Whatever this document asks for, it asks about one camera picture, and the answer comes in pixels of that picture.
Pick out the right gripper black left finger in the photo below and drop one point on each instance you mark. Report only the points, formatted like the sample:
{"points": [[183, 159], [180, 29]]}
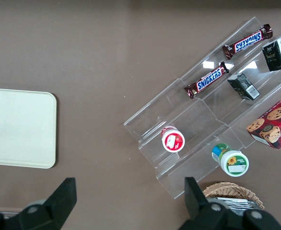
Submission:
{"points": [[59, 201]]}

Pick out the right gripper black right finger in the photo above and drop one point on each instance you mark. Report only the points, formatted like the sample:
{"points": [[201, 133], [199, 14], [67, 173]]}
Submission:
{"points": [[195, 203]]}

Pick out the light wicker basket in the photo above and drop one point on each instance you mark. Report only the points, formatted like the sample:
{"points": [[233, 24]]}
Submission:
{"points": [[226, 190]]}

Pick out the cream plastic tray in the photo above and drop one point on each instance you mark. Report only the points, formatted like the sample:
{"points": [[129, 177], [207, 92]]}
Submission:
{"points": [[20, 127]]}

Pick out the aluminium foil container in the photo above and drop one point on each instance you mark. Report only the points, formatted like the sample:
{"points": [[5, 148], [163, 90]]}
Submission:
{"points": [[238, 203]]}

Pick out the green lidded sunflower cup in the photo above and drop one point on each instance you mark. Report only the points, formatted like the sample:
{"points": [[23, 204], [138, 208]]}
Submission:
{"points": [[232, 163]]}

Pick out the red lidded yogurt cup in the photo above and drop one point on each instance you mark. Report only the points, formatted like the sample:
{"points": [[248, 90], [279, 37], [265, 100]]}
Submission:
{"points": [[172, 141]]}

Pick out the clear acrylic stepped stand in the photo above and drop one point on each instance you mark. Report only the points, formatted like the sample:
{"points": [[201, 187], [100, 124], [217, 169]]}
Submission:
{"points": [[202, 112]]}

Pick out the red plaid cookie box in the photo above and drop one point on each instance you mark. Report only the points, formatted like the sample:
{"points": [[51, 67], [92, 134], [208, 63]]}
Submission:
{"points": [[277, 124]]}

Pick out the Snickers chocolate bar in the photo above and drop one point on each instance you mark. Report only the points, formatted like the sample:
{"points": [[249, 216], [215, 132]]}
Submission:
{"points": [[248, 41], [208, 79]]}

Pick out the dark green drink carton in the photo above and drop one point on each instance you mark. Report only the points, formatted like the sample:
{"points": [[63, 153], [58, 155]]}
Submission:
{"points": [[276, 55], [243, 86]]}

